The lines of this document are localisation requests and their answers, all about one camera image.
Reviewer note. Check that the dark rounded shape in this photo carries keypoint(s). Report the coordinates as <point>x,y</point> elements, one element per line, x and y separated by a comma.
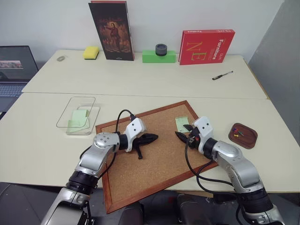
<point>132,214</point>
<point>192,208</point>

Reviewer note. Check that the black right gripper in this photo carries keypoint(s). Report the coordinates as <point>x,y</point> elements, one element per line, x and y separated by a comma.
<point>192,140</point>

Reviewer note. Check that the small clear tape roll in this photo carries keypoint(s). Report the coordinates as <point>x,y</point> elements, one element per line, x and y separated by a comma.
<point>61,58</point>

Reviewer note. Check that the green sticky note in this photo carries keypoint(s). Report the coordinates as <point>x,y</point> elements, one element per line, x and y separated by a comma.
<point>180,122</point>
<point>75,127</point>
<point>79,114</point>

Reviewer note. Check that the open grey laptop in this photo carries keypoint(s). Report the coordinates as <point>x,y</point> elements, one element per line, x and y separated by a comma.
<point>11,70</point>

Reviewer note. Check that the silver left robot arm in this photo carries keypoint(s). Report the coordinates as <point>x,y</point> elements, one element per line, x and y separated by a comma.
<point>97,154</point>

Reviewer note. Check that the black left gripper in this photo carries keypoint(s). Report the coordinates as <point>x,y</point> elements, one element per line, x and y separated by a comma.
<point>138,142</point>

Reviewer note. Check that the wood-framed cork board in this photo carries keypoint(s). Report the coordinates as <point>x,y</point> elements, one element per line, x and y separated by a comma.
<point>164,159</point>

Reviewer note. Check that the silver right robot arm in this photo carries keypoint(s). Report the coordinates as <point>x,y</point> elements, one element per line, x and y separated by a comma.
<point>236,161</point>

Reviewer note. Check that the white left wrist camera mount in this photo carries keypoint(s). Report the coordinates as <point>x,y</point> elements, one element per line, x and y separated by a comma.
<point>134,127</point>

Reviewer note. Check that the clear plastic box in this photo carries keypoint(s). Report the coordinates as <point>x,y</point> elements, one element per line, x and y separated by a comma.
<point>77,103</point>

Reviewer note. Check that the black cylindrical cap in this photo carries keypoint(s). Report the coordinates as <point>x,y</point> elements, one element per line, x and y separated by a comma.
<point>161,50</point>

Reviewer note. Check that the black pen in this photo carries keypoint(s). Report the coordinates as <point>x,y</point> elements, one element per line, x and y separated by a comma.
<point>222,75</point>

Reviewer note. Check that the green rectangular block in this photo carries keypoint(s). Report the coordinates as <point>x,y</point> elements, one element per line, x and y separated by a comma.
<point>150,57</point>

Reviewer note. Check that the grey partition panel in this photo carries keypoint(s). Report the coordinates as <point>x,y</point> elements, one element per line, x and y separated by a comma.
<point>276,58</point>

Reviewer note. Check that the tall dark picture book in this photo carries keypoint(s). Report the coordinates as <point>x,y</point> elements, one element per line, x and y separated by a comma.
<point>113,30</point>

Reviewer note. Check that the yellow sponge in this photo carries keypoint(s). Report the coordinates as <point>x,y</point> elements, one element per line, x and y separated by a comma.
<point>91,52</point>

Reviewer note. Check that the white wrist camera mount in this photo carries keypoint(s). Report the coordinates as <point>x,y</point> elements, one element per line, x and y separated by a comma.
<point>204,130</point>
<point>134,127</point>

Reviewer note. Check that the red furniture book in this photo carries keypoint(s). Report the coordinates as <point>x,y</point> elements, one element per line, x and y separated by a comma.
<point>204,49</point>

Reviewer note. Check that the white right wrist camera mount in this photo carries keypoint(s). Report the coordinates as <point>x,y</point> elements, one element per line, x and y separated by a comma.
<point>204,130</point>

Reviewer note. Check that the dark wooden tray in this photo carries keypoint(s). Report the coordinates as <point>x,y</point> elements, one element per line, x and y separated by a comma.
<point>247,140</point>

